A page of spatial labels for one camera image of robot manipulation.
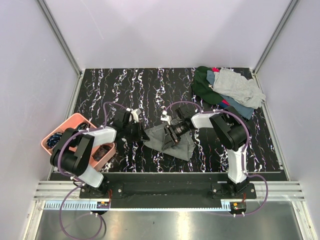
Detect dark brown rolled item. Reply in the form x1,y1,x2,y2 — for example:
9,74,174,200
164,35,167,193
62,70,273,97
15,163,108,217
93,145,111,162

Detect purple cable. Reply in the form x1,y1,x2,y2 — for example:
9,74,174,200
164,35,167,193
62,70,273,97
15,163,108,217
164,101,269,216
57,101,130,240

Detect dark green garment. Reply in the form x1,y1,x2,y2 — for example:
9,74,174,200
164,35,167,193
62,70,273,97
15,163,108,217
191,66,224,105

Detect blue garment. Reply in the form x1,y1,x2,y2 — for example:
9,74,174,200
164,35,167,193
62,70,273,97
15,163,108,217
206,70,254,120

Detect light grey shirt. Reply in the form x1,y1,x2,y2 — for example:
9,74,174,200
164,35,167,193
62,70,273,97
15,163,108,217
213,68,266,109

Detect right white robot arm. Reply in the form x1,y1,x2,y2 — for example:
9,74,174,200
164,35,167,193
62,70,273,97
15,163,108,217
161,106,250,199

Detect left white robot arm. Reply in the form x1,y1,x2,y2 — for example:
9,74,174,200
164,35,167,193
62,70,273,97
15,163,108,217
50,108,150,198

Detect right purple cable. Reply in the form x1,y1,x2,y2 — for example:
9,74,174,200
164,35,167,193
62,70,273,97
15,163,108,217
164,101,269,216

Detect blue patterned rolled sock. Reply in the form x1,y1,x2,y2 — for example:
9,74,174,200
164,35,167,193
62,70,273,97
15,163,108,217
46,132,63,149

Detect pink compartment tray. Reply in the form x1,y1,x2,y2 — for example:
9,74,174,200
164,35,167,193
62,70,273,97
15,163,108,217
41,113,116,171

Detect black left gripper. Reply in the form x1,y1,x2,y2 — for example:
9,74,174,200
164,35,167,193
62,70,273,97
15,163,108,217
123,120,150,142

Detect grey cloth napkin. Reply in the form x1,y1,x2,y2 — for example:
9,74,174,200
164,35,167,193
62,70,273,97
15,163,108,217
144,123,196,162

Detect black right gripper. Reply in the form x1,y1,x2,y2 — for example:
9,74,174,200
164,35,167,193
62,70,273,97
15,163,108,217
162,122,191,151

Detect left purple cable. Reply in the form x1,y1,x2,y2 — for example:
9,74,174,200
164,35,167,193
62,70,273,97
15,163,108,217
57,101,130,240

